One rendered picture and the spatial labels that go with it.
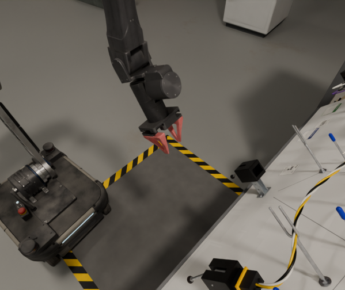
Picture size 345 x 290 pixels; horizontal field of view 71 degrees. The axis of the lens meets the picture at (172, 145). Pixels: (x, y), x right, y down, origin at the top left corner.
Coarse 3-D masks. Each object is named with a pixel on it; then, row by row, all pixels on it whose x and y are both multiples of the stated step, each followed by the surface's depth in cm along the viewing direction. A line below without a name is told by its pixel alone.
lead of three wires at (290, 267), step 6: (294, 234) 34; (294, 240) 34; (294, 246) 33; (294, 252) 33; (294, 258) 32; (288, 270) 32; (282, 276) 32; (288, 276) 31; (276, 282) 32; (282, 282) 31; (270, 288) 32
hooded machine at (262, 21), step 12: (228, 0) 321; (240, 0) 311; (252, 0) 302; (264, 0) 293; (276, 0) 287; (288, 0) 320; (228, 12) 330; (240, 12) 320; (252, 12) 311; (264, 12) 302; (276, 12) 307; (288, 12) 347; (228, 24) 346; (240, 24) 330; (252, 24) 320; (264, 24) 310; (276, 24) 331; (264, 36) 329
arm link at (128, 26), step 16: (112, 0) 44; (128, 0) 44; (112, 16) 46; (128, 16) 46; (112, 32) 48; (128, 32) 48; (112, 48) 51; (128, 48) 49; (144, 48) 53; (128, 64) 51; (144, 64) 56
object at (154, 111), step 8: (144, 104) 58; (152, 104) 57; (160, 104) 59; (144, 112) 60; (152, 112) 58; (160, 112) 59; (168, 112) 62; (176, 112) 63; (152, 120) 60; (160, 120) 60; (144, 128) 60; (152, 128) 58
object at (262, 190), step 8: (256, 160) 67; (240, 168) 69; (248, 168) 65; (256, 168) 69; (232, 176) 76; (240, 176) 69; (248, 176) 67; (256, 176) 66; (256, 184) 68; (264, 192) 69
